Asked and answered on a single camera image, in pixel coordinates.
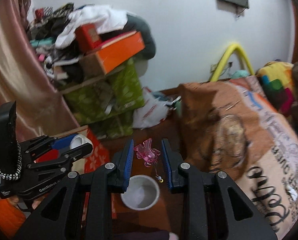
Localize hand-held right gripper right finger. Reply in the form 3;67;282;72
161;138;278;240

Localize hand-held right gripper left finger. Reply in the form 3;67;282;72
13;139;135;240

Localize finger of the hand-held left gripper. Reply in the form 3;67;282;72
26;143;94;177
23;134;76;156

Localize pink plastic butterfly trinket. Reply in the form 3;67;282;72
133;138;165;183

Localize white plastic bag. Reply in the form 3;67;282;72
133;87;173;129

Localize wooden board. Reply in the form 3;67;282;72
56;66;126;94

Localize pink satin curtain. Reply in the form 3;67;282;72
0;0;81;205

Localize orange cloth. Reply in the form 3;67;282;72
0;200;27;239

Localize brown printed blanket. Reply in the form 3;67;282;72
177;76;298;240

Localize long orange box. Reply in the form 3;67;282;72
79;31;146;75

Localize small red box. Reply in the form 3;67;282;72
74;23;102;53

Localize pile of mixed clothes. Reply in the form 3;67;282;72
27;2;84;80

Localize teal cloth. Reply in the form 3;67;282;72
230;69;250;78

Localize dark grey bag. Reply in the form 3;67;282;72
125;14;156;59

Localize white cloth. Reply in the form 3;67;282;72
54;5;128;49

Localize yellow hoop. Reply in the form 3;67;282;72
209;40;255;82

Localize colourful patchwork pillow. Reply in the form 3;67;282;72
256;61;298;117

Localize black white braided strap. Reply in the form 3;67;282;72
0;140;22;181

